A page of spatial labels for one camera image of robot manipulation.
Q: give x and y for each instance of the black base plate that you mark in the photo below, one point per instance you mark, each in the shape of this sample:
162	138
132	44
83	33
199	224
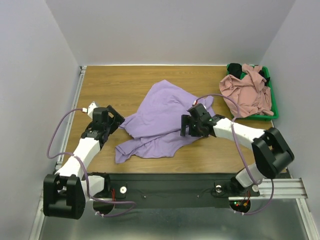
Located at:
201	180

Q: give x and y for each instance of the purple t-shirt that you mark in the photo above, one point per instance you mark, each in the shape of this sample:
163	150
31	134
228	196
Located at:
155	127

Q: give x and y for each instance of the aluminium front rail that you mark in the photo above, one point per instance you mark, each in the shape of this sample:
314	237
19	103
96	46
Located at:
273	189

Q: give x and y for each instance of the right electronics board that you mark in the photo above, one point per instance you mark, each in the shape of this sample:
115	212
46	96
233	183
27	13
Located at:
242	206

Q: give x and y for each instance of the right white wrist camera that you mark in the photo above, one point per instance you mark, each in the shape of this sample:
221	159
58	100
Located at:
196	102

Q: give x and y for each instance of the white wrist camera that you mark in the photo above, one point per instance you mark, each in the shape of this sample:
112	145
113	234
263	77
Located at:
90	109
196	102

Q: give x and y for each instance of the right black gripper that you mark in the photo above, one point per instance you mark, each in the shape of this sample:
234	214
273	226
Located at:
185	125

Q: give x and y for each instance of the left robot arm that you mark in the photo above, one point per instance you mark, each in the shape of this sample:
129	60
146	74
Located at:
66	192

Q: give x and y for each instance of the black t-shirt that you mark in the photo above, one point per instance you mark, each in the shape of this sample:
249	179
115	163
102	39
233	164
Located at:
235	69

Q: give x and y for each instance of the pink t-shirt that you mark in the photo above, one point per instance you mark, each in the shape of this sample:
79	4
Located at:
248	95

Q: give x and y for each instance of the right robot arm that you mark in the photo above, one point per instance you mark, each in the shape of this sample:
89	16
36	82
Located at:
271	152

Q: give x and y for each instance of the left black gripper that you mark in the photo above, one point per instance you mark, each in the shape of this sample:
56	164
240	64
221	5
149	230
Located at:
117	120

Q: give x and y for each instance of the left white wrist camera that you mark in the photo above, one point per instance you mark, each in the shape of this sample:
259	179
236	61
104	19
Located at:
90	109

